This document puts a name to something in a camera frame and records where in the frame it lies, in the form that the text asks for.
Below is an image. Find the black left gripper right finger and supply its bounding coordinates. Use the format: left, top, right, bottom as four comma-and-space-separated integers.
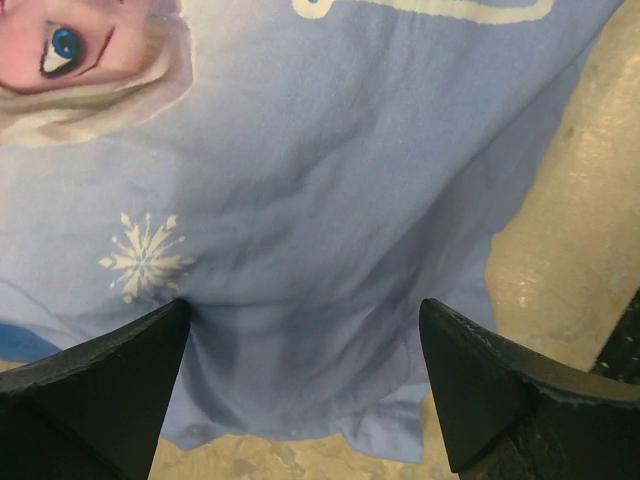
419, 299, 639, 479

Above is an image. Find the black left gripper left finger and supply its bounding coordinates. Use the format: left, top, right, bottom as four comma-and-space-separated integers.
1, 300, 191, 479

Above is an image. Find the blue and pink printed pillowcase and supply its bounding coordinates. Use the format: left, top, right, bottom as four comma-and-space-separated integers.
1, 0, 618, 463

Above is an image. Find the black table front rail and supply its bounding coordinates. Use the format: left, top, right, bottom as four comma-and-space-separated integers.
590, 290, 640, 385

